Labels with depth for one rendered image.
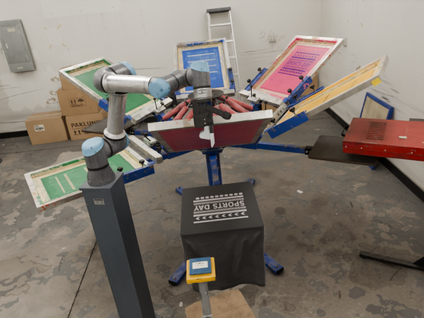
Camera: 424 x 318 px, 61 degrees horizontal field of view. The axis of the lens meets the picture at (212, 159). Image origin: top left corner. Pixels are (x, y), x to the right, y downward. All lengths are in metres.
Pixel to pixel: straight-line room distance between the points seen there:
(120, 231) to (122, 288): 0.45
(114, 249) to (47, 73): 4.88
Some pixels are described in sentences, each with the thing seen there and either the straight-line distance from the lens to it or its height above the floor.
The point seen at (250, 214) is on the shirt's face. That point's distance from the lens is 2.04.
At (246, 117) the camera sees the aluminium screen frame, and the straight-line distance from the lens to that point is 1.70.
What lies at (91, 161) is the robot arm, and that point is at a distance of 1.99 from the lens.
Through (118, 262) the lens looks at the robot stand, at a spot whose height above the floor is 0.68.
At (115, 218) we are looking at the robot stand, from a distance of 2.10.
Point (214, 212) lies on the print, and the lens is 2.07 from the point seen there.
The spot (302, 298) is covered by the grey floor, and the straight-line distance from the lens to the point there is 2.90.
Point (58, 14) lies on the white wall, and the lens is 6.53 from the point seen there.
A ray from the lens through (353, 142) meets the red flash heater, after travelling 2.52.
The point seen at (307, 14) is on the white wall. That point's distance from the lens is 6.47.
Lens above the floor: 2.11
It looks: 26 degrees down
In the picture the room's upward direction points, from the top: 6 degrees counter-clockwise
